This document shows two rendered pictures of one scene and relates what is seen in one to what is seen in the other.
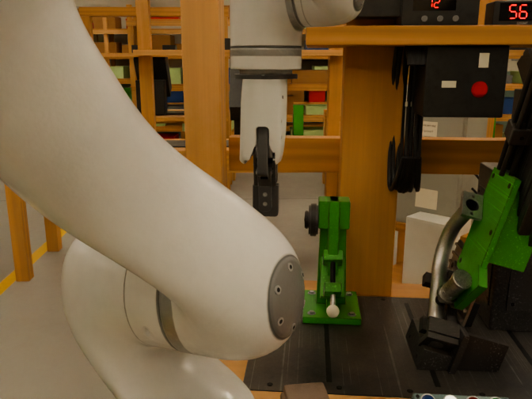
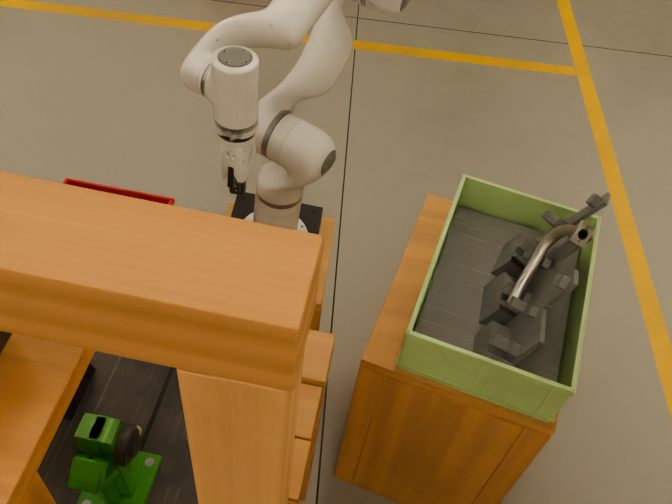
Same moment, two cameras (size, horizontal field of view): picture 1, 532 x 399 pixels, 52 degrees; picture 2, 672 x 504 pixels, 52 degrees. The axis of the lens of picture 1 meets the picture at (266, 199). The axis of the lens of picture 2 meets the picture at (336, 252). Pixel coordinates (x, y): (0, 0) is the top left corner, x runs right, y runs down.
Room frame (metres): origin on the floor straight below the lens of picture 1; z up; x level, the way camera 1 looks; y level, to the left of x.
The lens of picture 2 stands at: (1.69, 0.21, 2.33)
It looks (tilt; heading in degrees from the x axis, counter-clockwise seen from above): 50 degrees down; 179
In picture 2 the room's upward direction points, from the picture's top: 8 degrees clockwise
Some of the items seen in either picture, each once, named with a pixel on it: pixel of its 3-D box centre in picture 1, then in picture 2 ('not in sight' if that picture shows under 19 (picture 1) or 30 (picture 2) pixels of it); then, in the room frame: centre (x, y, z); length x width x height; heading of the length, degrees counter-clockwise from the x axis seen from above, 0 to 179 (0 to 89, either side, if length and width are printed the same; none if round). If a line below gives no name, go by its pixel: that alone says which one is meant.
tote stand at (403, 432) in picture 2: not in sight; (453, 366); (0.47, 0.67, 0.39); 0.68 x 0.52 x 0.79; 165
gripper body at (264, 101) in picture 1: (265, 113); (236, 146); (0.67, 0.00, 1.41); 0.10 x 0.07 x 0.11; 175
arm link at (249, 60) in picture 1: (266, 61); (236, 122); (0.67, 0.00, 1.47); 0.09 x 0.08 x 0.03; 175
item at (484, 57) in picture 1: (457, 81); not in sight; (1.24, -0.43, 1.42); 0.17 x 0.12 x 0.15; 85
